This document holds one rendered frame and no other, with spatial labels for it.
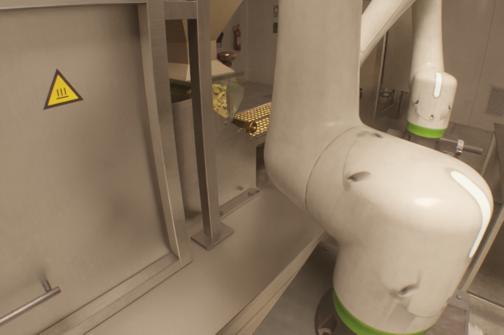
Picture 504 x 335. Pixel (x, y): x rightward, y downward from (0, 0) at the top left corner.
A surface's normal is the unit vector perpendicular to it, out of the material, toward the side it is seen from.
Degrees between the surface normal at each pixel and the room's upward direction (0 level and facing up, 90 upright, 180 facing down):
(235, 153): 90
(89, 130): 90
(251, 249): 0
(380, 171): 21
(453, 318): 0
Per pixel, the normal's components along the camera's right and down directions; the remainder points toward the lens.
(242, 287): 0.00, -0.91
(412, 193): -0.36, -0.63
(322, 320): -0.91, -0.37
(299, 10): -0.62, 0.30
